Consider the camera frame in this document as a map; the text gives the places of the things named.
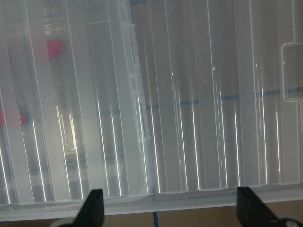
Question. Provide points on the clear plastic box lid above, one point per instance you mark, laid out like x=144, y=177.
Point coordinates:
x=223, y=90

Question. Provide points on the red block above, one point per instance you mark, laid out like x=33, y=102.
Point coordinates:
x=50, y=49
x=21, y=117

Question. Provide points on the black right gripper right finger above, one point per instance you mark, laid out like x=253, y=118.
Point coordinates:
x=252, y=212

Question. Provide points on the clear plastic storage box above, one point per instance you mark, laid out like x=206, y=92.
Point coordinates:
x=86, y=117

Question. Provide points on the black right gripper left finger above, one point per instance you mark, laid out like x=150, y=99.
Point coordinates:
x=91, y=213

